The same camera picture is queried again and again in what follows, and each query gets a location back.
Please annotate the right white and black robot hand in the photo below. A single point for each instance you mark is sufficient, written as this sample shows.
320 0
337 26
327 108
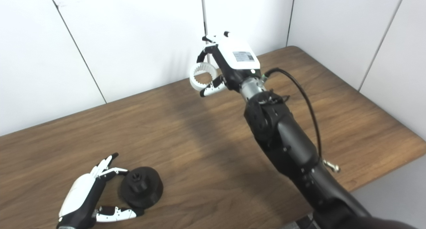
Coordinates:
233 62

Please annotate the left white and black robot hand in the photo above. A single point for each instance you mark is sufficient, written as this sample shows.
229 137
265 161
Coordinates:
85 195

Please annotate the round black part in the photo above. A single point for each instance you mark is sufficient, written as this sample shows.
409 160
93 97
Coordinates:
141 187

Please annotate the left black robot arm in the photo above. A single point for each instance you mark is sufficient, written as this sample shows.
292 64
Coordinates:
68 228

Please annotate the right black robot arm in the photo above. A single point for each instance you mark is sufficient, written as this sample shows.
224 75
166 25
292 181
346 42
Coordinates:
299 155

